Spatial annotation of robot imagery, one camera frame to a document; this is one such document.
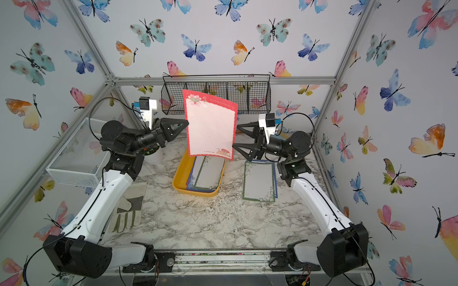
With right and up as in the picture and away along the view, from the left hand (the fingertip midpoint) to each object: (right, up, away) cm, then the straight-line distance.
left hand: (187, 124), depth 56 cm
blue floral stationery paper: (+37, -25, +42) cm, 61 cm away
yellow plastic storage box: (-14, -22, +45) cm, 52 cm away
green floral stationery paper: (+28, -26, +42) cm, 57 cm away
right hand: (+16, -4, +2) cm, 17 cm away
